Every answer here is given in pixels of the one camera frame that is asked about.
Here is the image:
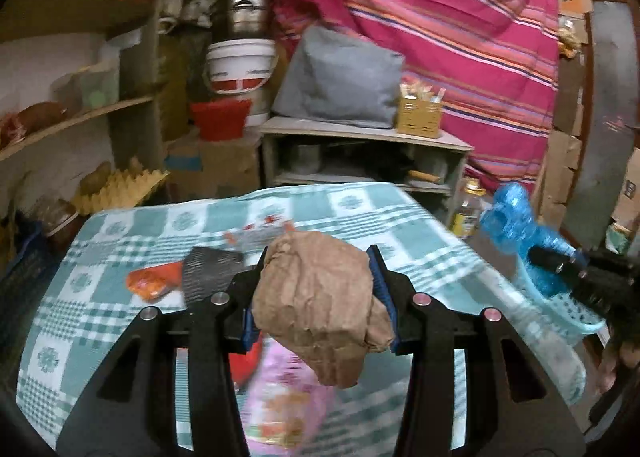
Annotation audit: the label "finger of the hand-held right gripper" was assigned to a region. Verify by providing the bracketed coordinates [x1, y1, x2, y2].
[530, 247, 591, 279]

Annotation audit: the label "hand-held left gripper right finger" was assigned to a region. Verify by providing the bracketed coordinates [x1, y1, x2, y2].
[365, 244, 588, 457]

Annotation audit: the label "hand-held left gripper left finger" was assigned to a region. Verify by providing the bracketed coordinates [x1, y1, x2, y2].
[55, 247, 273, 457]

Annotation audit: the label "light blue plastic basket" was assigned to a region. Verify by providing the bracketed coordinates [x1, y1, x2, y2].
[510, 257, 606, 335]

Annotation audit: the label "blue plastic wrapper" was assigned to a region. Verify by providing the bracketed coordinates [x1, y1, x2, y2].
[480, 182, 576, 298]

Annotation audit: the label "brown paper bag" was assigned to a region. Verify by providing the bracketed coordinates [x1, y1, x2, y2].
[251, 231, 396, 388]

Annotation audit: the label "orange snack wrapper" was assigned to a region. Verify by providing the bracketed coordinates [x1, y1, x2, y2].
[126, 261, 186, 300]

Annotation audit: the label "person's right hand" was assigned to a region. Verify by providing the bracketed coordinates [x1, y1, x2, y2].
[597, 332, 632, 394]

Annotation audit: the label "black foil wrapper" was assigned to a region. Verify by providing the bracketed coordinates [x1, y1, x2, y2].
[182, 247, 246, 310]

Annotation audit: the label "pink printed wrapper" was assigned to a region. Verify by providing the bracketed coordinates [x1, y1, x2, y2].
[242, 342, 336, 453]

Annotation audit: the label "green checked tablecloth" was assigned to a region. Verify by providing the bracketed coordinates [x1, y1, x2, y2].
[15, 182, 586, 457]

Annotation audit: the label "silver and red wrapper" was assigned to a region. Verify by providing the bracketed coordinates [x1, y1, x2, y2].
[222, 219, 296, 250]

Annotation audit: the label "small oil bottle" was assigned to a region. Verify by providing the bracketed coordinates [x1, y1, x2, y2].
[450, 178, 488, 240]

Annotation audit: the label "cardboard sheets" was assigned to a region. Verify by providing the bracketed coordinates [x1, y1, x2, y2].
[540, 0, 596, 228]

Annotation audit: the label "wooden cabinet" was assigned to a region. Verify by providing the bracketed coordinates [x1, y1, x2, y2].
[260, 117, 473, 208]

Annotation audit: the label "cardboard box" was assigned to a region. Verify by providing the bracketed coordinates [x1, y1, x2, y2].
[167, 137, 261, 198]

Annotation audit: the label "yellow plastic basket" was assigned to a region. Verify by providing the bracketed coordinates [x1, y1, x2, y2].
[396, 82, 443, 139]

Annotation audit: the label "yellow egg tray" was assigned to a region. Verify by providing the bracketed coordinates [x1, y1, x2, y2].
[75, 169, 171, 215]

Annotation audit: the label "red plastic basin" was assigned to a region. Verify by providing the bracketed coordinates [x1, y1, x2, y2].
[190, 99, 253, 142]

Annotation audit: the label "grey cushion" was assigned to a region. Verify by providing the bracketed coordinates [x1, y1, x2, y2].
[270, 26, 406, 130]

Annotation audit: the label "brown jar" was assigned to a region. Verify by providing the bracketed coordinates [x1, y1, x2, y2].
[30, 199, 81, 250]

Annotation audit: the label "pink striped cloth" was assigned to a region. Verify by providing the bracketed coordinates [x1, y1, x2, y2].
[257, 0, 561, 182]

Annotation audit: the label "white bucket with red label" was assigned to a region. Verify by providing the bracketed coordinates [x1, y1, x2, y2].
[205, 39, 277, 98]

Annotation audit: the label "clear plastic container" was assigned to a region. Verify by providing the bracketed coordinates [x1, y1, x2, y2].
[52, 62, 121, 110]

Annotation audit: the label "steel pot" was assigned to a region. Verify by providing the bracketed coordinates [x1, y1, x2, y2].
[220, 0, 273, 40]

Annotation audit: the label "wooden handled tool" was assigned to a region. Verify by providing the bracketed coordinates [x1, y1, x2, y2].
[407, 169, 446, 184]

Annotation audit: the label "wooden wall shelf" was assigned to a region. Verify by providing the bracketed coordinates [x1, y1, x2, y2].
[0, 0, 171, 172]

